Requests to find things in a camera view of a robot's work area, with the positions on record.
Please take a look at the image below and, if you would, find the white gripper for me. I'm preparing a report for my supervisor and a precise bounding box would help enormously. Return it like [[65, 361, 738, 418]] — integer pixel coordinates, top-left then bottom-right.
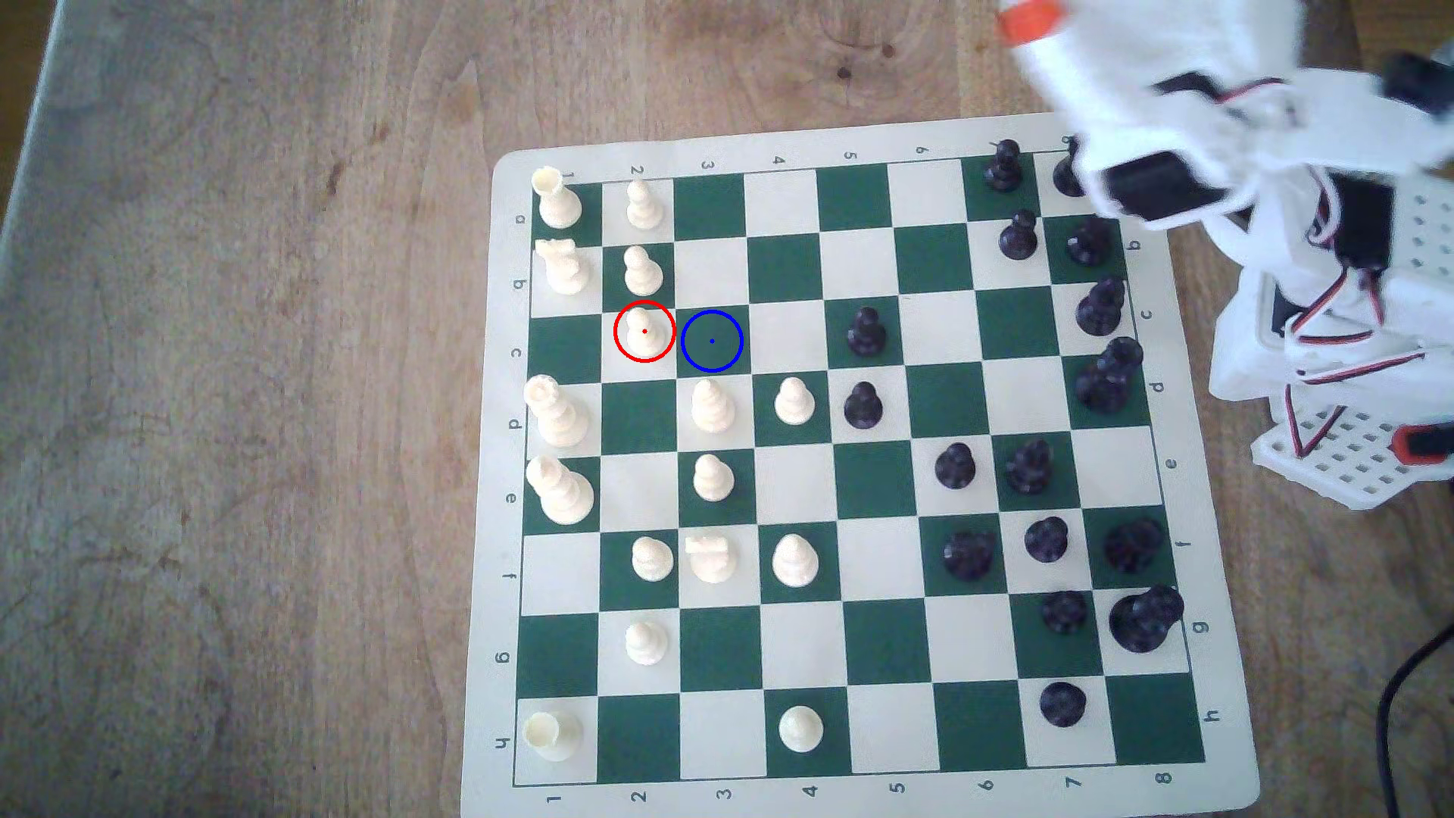
[[997, 0, 1306, 223]]

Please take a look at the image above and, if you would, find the black chess knight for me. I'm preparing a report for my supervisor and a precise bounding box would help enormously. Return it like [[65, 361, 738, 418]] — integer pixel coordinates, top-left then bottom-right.
[[943, 530, 997, 583], [1066, 214, 1115, 268]]

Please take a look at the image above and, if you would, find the black chess bishop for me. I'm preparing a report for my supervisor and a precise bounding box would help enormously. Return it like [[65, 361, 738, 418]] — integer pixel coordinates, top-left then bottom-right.
[[1075, 276, 1127, 338], [1004, 439, 1054, 495]]

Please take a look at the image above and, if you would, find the green and white chess mat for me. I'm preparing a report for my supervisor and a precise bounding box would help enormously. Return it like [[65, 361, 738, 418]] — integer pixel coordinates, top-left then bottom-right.
[[460, 111, 1262, 818]]

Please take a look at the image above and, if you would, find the black chess queen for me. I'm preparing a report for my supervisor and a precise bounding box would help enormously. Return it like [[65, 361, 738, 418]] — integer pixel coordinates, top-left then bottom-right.
[[1073, 336, 1145, 414]]

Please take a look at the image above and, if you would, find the white chess rook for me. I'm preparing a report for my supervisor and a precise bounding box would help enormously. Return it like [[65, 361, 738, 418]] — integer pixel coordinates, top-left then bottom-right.
[[523, 710, 583, 763], [532, 166, 584, 231]]

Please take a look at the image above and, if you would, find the white chess knight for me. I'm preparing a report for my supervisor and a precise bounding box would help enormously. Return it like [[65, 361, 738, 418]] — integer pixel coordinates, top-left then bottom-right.
[[535, 236, 592, 298], [685, 535, 740, 585]]

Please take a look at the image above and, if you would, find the black chess king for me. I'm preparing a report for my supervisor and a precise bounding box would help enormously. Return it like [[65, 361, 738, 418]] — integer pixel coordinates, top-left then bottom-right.
[[1109, 585, 1186, 654]]

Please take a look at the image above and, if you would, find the white chess queen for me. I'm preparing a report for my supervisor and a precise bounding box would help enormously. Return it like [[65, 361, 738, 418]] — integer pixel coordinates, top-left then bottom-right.
[[523, 376, 591, 449]]

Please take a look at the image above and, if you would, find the white chess king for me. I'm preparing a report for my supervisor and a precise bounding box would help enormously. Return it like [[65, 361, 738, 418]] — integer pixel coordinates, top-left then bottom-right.
[[525, 455, 595, 526]]

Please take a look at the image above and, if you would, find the orange clamp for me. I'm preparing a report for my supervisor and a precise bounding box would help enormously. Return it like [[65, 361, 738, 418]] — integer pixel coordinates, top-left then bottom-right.
[[1395, 423, 1454, 467]]

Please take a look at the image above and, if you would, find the red black servo wire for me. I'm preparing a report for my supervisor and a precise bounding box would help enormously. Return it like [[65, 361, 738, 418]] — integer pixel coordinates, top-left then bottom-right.
[[1281, 267, 1427, 456]]

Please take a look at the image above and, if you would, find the white perforated base plate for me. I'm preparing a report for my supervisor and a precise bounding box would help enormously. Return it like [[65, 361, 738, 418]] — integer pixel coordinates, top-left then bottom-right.
[[1250, 403, 1454, 513]]

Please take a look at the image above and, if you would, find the black cable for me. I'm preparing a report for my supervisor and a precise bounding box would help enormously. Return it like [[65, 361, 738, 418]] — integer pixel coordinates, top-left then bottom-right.
[[1377, 628, 1454, 818]]

